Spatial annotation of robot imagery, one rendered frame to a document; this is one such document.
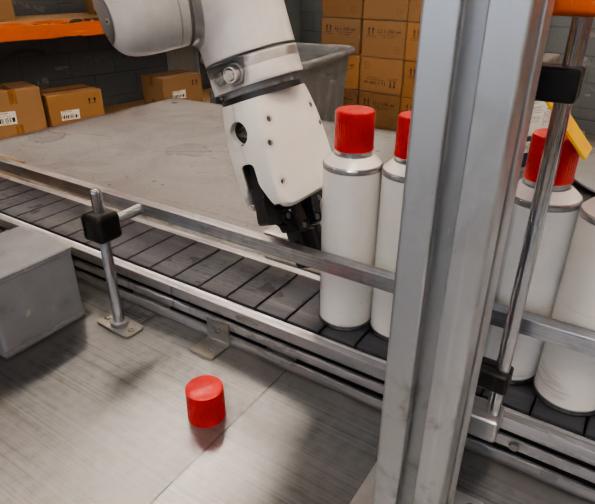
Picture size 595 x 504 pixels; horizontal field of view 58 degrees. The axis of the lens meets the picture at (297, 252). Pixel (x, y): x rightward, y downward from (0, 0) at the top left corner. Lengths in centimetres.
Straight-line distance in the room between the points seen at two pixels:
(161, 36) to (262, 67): 8
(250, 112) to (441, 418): 28
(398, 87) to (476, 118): 384
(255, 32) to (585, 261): 31
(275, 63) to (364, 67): 375
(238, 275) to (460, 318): 37
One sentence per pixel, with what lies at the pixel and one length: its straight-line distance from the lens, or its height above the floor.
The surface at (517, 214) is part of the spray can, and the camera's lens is 42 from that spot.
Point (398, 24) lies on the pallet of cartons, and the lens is 405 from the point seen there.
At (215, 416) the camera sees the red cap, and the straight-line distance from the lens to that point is 49.
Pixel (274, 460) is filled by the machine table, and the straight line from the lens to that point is 47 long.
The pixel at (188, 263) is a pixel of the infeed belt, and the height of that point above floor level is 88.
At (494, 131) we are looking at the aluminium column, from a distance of 25.
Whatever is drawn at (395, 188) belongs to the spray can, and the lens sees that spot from 44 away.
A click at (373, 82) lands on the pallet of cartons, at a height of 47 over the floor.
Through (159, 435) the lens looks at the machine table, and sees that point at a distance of 50.
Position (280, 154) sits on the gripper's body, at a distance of 47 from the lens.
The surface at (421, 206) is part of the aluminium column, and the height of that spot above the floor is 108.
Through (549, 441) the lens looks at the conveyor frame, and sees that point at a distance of 47.
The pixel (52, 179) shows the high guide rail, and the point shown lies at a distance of 73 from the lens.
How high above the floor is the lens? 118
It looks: 28 degrees down
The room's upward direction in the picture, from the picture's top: straight up
